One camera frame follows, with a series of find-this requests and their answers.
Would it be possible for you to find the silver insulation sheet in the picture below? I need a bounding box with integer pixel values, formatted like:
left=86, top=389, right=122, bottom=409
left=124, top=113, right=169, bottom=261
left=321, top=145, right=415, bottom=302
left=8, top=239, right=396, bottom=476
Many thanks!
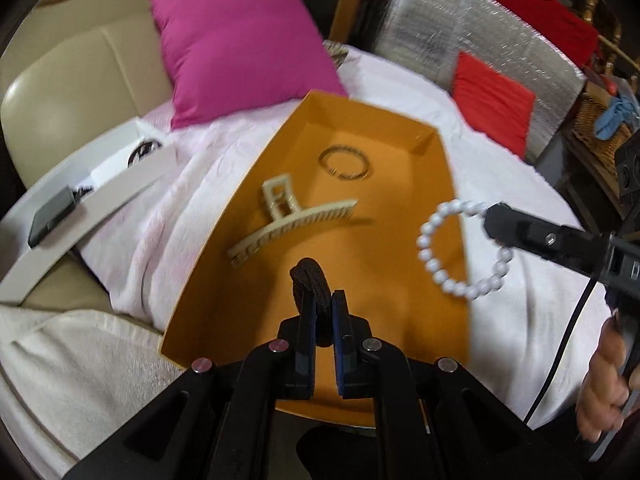
left=372, top=0, right=587, bottom=161

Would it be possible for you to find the white tray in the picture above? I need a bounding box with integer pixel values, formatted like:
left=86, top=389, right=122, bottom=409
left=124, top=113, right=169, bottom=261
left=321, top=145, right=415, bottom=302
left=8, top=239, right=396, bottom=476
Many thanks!
left=0, top=116, right=178, bottom=307

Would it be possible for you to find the metal ring bracelet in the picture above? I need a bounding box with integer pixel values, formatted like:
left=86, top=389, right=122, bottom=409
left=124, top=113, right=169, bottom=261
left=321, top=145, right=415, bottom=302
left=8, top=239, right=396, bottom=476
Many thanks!
left=318, top=146, right=372, bottom=181

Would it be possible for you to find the beige leather sofa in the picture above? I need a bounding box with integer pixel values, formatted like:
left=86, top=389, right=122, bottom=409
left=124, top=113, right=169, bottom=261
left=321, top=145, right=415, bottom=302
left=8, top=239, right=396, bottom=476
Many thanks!
left=0, top=0, right=211, bottom=313

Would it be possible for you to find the person's right hand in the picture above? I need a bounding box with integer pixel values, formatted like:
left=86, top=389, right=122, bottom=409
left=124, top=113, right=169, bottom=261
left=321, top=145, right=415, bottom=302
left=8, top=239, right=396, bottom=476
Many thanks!
left=575, top=317, right=632, bottom=443

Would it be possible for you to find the orange cardboard box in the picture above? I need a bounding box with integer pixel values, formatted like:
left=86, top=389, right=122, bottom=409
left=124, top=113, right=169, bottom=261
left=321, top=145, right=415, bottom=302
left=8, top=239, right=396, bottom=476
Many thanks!
left=159, top=90, right=473, bottom=418

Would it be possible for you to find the wooden cabinet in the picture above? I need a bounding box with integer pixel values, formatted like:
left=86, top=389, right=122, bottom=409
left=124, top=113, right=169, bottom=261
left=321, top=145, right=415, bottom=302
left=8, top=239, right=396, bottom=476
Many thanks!
left=260, top=0, right=373, bottom=43

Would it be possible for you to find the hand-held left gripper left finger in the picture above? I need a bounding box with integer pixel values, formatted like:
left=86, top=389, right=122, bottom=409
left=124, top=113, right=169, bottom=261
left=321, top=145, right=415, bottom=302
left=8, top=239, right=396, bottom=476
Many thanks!
left=62, top=287, right=321, bottom=480

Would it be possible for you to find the white towel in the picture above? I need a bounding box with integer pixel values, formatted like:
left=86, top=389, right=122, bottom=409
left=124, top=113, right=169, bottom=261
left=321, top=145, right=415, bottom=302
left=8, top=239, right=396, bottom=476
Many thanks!
left=0, top=305, right=186, bottom=480

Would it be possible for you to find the cream hair claw clip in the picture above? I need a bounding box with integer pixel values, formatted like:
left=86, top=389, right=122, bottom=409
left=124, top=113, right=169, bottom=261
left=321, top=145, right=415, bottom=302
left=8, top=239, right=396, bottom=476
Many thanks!
left=227, top=175, right=360, bottom=268

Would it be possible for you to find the white bead bracelet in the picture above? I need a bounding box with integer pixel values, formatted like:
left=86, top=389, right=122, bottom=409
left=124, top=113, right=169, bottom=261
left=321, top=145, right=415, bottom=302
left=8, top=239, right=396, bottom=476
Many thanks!
left=417, top=200, right=515, bottom=302

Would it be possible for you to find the black hair tie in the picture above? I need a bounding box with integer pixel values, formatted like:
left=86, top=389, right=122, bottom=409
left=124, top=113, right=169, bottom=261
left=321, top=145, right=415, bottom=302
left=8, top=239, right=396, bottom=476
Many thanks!
left=290, top=257, right=334, bottom=348

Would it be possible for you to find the wicker basket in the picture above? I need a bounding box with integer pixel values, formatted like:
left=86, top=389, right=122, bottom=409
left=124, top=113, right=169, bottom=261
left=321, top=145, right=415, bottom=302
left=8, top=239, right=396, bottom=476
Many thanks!
left=567, top=80, right=638, bottom=186

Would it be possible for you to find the red blanket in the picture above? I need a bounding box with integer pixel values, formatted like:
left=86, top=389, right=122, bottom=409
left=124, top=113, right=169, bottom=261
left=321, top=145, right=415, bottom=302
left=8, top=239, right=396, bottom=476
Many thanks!
left=450, top=0, right=601, bottom=68

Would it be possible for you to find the black smartphone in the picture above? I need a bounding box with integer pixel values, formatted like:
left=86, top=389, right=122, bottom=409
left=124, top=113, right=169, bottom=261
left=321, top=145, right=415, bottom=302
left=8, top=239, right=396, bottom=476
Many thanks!
left=27, top=185, right=76, bottom=248

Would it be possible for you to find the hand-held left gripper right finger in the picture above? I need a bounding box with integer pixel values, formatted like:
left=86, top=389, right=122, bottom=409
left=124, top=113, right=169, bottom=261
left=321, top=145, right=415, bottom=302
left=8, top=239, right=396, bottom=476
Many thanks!
left=331, top=290, right=583, bottom=480

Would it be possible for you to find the blue cloth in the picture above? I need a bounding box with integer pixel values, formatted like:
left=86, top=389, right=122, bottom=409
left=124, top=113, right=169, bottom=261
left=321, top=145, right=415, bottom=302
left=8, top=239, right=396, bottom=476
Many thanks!
left=595, top=96, right=640, bottom=142

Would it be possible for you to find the patterned cloth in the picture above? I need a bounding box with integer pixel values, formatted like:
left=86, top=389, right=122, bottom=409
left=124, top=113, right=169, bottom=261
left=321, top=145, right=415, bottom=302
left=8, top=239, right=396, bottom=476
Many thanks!
left=322, top=40, right=351, bottom=68

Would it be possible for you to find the black hair band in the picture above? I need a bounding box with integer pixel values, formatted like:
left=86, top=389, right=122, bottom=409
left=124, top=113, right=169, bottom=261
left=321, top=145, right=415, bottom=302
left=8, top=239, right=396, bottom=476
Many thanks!
left=127, top=140, right=163, bottom=168

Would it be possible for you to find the pink pillow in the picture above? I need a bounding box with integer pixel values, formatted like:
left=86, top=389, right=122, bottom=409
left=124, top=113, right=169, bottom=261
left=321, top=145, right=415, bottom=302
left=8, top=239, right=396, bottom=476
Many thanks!
left=144, top=0, right=349, bottom=131

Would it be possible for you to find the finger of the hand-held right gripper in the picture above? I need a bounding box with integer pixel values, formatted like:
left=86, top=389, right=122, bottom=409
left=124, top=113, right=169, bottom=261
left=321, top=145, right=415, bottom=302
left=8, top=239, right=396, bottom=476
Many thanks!
left=484, top=202, right=613, bottom=281

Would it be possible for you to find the dark cloth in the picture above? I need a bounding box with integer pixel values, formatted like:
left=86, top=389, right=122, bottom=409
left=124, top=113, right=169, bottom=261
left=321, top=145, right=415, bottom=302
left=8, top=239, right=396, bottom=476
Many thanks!
left=297, top=425, right=381, bottom=480

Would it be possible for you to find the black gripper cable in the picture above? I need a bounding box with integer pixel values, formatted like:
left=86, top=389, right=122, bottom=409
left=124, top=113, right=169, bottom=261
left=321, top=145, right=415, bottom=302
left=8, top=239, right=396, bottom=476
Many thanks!
left=522, top=267, right=601, bottom=423

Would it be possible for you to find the red pillow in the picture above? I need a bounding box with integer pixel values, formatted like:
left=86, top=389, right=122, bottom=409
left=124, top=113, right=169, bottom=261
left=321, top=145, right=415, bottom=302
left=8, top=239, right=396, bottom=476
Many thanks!
left=451, top=51, right=537, bottom=158

